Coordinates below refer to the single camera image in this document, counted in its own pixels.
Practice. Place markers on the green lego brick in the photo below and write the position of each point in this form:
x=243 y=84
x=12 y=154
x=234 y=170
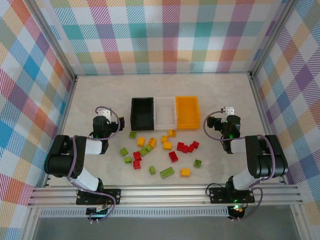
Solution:
x=145 y=150
x=197 y=163
x=133 y=135
x=124 y=151
x=128 y=159
x=152 y=170

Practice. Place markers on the yellow lego brick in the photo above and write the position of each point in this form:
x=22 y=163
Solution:
x=164 y=138
x=152 y=142
x=172 y=132
x=141 y=141
x=185 y=172
x=167 y=145

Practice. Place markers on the red lego brick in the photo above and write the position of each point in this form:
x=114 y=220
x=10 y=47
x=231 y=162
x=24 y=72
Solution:
x=187 y=149
x=136 y=165
x=180 y=145
x=173 y=156
x=195 y=144
x=137 y=155

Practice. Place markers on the green lego plate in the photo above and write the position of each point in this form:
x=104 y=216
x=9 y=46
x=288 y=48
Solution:
x=167 y=173

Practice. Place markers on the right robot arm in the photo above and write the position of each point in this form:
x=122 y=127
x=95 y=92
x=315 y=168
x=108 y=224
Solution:
x=265 y=160

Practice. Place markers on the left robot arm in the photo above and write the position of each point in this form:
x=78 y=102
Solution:
x=60 y=162

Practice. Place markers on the black plastic bin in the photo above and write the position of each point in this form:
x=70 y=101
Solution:
x=142 y=112

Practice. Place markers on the white plastic bin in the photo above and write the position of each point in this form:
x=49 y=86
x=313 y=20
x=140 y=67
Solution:
x=163 y=112

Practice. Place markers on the yellow plastic bin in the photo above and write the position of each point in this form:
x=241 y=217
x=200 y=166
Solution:
x=187 y=112

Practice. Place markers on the aluminium base beam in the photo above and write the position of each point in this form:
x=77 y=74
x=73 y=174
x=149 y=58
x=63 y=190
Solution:
x=162 y=195

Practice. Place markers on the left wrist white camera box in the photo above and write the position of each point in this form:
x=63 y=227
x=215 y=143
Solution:
x=104 y=113

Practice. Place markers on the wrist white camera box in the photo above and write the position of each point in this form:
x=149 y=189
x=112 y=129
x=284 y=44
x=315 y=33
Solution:
x=104 y=113
x=228 y=110

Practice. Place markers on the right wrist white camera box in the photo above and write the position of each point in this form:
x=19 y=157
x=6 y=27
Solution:
x=228 y=110

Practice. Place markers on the aluminium table side rail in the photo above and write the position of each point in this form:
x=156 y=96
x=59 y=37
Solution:
x=66 y=112
x=262 y=112

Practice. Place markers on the aluminium frame post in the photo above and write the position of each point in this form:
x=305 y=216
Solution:
x=53 y=37
x=272 y=37

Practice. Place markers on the aluminium frame leg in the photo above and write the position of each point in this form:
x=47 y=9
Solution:
x=298 y=222
x=31 y=225

